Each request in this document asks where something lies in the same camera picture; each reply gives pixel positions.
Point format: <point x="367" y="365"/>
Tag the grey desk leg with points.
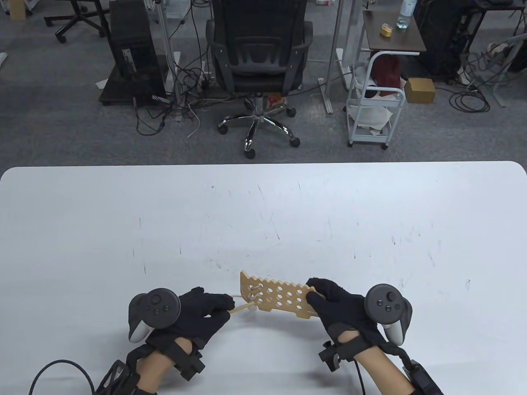
<point x="498" y="92"/>

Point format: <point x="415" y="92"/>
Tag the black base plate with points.
<point x="113" y="92"/>

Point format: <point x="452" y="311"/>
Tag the person's right forearm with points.
<point x="383" y="370"/>

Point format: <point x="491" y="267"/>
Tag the clear plastic box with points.
<point x="177" y="8"/>

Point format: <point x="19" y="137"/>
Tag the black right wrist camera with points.
<point x="424" y="380"/>

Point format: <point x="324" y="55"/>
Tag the person's left forearm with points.
<point x="154" y="370"/>

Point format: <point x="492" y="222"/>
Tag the small cardboard box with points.
<point x="16" y="9"/>

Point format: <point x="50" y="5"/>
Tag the black mesh office chair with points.
<point x="259" y="37"/>

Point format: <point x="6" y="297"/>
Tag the black grey hand controller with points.
<point x="387" y="302"/>
<point x="158" y="306"/>

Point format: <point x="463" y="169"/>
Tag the aluminium frame post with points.
<point x="164" y="41"/>
<point x="334" y="41"/>

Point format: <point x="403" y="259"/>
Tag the white paper sheet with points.
<point x="101" y="83"/>

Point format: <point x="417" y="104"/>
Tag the brown cardboard box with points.
<point x="420" y="91"/>

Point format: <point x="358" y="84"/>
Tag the white floor object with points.
<point x="2" y="59"/>

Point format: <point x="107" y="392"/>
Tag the black equipment cabinet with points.
<point x="440" y="37"/>

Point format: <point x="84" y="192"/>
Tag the dark red bag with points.
<point x="387" y="72"/>

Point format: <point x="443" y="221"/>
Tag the black right glove sensor module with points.
<point x="329" y="356"/>

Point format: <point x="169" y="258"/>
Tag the black glove sensor module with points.
<point x="191" y="366"/>
<point x="329" y="356"/>

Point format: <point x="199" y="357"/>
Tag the white rolling cart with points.
<point x="396" y="119"/>

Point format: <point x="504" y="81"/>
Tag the clear water bottle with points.
<point x="405" y="12"/>

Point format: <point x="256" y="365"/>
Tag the black grey right hand controller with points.
<point x="387" y="302"/>

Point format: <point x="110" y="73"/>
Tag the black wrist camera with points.
<point x="424" y="380"/>
<point x="117" y="378"/>

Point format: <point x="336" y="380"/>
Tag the wooden crocodile lacing toy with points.
<point x="245" y="277"/>

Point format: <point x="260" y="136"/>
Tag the white cloth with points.
<point x="370" y="115"/>

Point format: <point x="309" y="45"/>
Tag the small yellow case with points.
<point x="385" y="30"/>

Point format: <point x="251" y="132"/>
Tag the black left glove sensor module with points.
<point x="191" y="366"/>

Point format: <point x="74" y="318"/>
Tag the person's left hand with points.
<point x="197" y="317"/>

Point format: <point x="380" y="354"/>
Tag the black swivel chair base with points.
<point x="78" y="12"/>

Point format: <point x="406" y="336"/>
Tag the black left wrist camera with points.
<point x="117" y="378"/>

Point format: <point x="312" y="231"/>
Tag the person's right hand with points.
<point x="346" y="312"/>

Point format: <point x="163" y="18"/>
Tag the black computer tower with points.
<point x="131" y="37"/>

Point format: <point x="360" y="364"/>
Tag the dark brown side table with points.
<point x="397" y="41"/>

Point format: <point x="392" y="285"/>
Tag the black grey left hand controller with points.
<point x="158" y="306"/>

